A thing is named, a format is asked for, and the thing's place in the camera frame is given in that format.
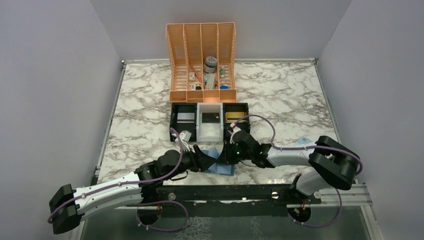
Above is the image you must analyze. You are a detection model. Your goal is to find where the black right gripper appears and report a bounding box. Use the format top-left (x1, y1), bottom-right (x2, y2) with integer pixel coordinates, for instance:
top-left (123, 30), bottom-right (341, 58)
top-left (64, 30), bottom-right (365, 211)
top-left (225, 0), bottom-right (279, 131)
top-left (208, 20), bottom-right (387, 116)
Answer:
top-left (216, 139), bottom-right (253, 165)

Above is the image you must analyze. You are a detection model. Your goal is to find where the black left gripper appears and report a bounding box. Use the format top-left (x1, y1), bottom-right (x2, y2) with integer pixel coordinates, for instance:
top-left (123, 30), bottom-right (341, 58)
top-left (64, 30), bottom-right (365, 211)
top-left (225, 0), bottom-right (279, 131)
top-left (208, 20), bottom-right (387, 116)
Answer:
top-left (163, 145), bottom-right (217, 181)

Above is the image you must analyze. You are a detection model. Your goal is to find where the blue leather card holder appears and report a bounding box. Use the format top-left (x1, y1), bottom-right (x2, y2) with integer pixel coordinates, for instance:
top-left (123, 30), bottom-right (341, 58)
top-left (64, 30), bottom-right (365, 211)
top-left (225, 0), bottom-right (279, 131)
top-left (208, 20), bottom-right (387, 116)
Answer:
top-left (201, 147), bottom-right (235, 176)

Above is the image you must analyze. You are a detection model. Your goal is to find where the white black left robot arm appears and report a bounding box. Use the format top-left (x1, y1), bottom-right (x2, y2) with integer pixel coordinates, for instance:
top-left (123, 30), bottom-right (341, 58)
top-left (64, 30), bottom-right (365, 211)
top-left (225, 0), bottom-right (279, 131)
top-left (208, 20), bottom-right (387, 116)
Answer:
top-left (47, 145), bottom-right (217, 235)

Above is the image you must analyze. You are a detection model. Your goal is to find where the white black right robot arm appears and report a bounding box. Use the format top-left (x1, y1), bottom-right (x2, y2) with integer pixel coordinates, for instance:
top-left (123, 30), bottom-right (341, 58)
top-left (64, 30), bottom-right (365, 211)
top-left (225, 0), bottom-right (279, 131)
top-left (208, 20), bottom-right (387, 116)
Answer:
top-left (218, 130), bottom-right (363, 204)

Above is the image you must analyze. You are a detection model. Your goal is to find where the white middle card bin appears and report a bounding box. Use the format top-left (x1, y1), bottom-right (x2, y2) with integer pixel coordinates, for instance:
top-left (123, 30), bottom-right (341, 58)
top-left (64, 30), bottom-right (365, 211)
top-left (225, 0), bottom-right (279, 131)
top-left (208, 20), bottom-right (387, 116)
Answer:
top-left (196, 102), bottom-right (224, 143)

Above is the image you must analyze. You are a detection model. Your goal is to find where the gold credit card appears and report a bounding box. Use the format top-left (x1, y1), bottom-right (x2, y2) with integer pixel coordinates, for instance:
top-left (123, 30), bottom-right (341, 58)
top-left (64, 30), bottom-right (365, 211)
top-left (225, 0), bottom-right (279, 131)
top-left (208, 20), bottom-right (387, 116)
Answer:
top-left (225, 111), bottom-right (247, 123)

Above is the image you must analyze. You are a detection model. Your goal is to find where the black credit card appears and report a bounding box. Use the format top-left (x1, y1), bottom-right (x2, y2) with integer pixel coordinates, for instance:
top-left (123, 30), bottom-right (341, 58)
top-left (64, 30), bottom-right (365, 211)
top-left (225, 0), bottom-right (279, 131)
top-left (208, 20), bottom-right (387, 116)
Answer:
top-left (201, 112), bottom-right (221, 124)

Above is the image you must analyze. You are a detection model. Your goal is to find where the black right card bin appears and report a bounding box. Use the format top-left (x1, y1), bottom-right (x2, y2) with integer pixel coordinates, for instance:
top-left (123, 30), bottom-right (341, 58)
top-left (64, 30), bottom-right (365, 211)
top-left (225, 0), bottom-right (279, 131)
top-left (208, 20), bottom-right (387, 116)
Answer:
top-left (222, 102), bottom-right (249, 141)

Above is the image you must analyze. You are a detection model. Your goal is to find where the black card bin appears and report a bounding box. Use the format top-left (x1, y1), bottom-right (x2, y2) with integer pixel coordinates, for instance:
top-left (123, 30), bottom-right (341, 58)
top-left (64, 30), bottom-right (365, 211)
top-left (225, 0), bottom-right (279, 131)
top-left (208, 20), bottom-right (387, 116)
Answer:
top-left (169, 103), bottom-right (198, 142)
top-left (222, 102), bottom-right (249, 141)

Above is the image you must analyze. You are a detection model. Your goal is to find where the silver credit card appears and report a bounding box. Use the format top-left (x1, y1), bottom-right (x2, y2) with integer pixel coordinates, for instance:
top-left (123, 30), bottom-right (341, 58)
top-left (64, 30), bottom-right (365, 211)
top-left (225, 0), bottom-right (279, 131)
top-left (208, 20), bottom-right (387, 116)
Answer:
top-left (176, 112), bottom-right (196, 123)

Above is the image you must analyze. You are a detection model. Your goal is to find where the black left card bin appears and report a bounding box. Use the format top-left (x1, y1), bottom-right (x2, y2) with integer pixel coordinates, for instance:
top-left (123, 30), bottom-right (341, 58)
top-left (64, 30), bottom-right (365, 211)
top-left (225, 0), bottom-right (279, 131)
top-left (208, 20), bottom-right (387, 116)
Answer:
top-left (169, 103), bottom-right (198, 142)

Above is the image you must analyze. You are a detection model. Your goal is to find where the clear blue plastic package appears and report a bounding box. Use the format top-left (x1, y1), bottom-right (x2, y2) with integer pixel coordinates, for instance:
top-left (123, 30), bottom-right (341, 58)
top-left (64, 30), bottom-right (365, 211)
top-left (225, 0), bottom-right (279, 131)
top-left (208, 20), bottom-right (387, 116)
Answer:
top-left (297, 137), bottom-right (313, 145)

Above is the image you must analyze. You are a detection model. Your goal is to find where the blue small object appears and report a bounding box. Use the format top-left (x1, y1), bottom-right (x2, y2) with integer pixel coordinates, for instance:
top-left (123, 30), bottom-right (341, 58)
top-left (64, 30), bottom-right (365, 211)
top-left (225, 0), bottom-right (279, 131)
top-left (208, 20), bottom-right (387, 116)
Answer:
top-left (219, 85), bottom-right (230, 90)

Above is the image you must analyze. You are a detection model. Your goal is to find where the green white small tube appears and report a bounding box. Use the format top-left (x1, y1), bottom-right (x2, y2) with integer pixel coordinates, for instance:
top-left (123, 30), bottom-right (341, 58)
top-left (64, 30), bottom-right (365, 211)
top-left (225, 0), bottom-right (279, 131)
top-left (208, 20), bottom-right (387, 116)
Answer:
top-left (220, 65), bottom-right (226, 79)

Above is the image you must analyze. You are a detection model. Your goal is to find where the grey round jar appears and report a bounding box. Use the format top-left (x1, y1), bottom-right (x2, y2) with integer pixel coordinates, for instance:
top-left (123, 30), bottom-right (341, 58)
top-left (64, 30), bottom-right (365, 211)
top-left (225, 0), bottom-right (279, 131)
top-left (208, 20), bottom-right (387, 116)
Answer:
top-left (203, 56), bottom-right (218, 74)

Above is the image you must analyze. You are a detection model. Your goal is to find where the orange plastic file organizer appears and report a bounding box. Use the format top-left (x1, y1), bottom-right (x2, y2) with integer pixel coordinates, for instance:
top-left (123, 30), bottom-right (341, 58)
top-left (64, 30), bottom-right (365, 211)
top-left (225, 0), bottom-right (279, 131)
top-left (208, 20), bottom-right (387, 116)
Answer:
top-left (165, 22), bottom-right (237, 103)

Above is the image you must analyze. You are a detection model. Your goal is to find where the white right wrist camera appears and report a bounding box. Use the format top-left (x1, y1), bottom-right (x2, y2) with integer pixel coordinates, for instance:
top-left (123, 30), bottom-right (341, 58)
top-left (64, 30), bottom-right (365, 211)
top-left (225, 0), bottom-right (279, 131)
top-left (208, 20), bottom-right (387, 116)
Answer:
top-left (227, 122), bottom-right (241, 144)

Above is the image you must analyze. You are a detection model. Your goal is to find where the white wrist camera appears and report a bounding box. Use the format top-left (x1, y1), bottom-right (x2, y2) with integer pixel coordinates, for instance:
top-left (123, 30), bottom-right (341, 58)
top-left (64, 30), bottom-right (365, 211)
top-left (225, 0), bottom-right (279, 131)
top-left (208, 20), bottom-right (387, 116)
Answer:
top-left (176, 130), bottom-right (192, 151)
top-left (227, 122), bottom-right (241, 144)

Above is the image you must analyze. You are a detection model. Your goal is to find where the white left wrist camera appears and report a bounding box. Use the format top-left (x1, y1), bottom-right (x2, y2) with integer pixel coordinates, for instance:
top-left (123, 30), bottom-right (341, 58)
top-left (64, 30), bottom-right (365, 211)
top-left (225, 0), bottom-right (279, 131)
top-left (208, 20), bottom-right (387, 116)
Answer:
top-left (176, 130), bottom-right (192, 151)

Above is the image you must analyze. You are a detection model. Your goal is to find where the black metal base rail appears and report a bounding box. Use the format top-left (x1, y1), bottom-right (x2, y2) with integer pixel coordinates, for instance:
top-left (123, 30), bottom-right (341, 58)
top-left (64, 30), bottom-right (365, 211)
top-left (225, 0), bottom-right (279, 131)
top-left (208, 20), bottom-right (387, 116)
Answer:
top-left (79, 183), bottom-right (372, 220)

